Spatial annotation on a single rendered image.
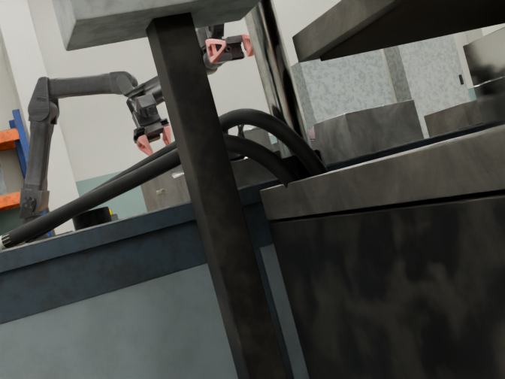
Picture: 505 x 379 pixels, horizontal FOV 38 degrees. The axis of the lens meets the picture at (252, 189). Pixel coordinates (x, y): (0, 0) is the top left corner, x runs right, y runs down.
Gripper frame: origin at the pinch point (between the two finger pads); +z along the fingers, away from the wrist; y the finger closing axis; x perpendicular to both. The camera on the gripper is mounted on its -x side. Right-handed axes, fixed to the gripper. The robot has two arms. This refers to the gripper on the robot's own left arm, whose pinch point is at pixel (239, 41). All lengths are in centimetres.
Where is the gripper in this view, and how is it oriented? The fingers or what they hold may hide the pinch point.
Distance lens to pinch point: 209.6
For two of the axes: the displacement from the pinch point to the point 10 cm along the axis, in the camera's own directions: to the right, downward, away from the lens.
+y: 8.6, -2.3, 4.6
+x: 2.5, 9.7, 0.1
